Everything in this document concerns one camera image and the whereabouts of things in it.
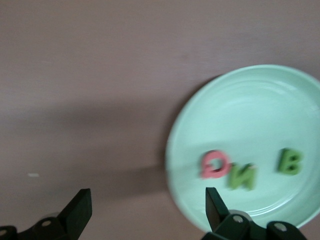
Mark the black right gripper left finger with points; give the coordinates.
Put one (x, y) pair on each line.
(75, 215)

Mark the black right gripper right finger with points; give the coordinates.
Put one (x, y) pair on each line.
(225, 227)

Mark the green foam letter N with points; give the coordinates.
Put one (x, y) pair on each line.
(251, 180)

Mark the red foam letter Q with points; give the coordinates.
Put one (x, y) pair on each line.
(206, 160)

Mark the green foam letter B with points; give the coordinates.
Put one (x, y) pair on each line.
(282, 162)

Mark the light green plate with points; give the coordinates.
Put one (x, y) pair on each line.
(250, 112)

